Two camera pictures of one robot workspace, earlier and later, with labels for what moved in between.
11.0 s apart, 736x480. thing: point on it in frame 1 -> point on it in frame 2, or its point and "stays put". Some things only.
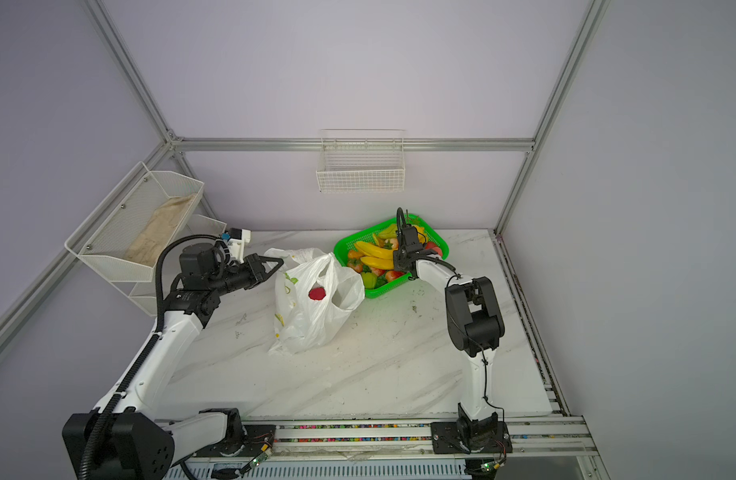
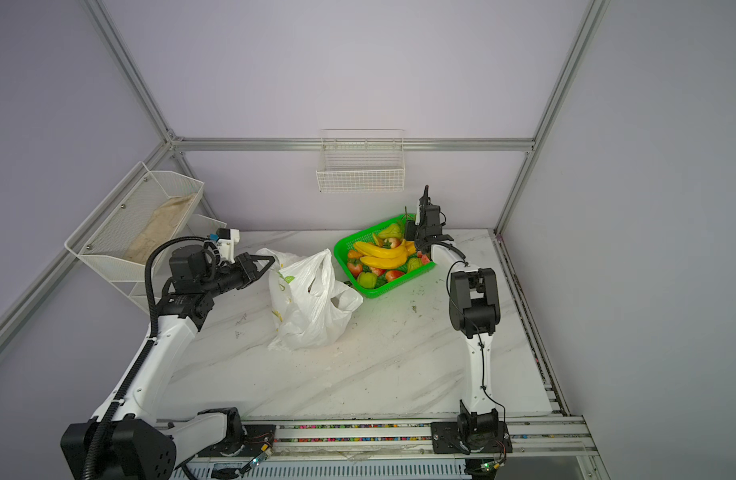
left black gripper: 254,270 stays put
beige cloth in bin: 149,239 stays put
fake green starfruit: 389,232 stays put
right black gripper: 409,248 -> 426,212
